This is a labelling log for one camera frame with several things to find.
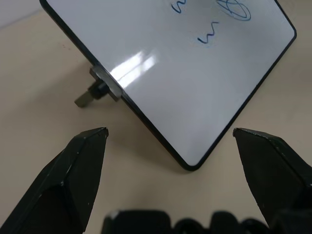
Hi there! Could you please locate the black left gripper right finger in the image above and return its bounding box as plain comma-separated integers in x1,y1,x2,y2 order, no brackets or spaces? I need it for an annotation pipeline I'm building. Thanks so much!
233,127,312,229

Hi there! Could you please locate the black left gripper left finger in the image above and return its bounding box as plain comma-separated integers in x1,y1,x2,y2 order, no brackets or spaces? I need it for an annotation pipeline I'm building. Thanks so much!
0,127,109,234

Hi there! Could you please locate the grey metal whiteboard stand clamp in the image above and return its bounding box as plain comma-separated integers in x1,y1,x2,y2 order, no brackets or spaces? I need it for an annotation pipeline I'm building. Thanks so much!
75,65,123,108

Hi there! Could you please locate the white whiteboard with black frame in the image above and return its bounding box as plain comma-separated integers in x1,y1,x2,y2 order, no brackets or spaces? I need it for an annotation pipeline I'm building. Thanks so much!
39,0,297,172

